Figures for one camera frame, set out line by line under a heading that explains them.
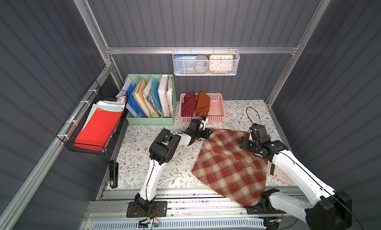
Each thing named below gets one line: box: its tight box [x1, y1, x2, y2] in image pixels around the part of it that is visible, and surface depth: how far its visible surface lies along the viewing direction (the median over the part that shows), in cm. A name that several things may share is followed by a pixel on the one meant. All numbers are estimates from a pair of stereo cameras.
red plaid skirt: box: [191, 128, 268, 206], surface depth 86 cm
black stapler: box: [109, 159, 120, 189], surface depth 84 cm
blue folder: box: [126, 82, 147, 118], surface depth 103 cm
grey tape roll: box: [193, 55, 210, 74], surface depth 89 cm
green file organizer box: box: [124, 73, 178, 126], surface depth 103 cm
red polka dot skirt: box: [181, 92, 198, 117], surface depth 114 cm
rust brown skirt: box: [195, 91, 211, 116], surface depth 118 cm
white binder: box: [157, 74, 171, 118], surface depth 98 cm
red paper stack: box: [73, 107, 123, 150], surface depth 71 cm
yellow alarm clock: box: [209, 54, 234, 74], surface depth 90 cm
